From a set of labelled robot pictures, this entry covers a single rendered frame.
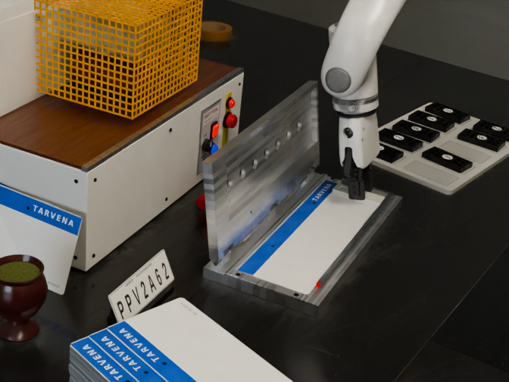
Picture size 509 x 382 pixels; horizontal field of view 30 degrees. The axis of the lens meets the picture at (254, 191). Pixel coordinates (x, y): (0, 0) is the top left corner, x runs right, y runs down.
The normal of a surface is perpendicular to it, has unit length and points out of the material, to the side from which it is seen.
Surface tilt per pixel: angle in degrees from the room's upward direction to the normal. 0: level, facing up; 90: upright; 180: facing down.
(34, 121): 0
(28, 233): 69
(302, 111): 81
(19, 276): 0
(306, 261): 0
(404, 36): 90
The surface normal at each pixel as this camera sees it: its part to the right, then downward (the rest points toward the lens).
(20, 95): 0.90, 0.28
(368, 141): 0.90, 0.09
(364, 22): -0.05, -0.17
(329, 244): 0.10, -0.88
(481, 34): -0.54, 0.35
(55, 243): -0.43, 0.03
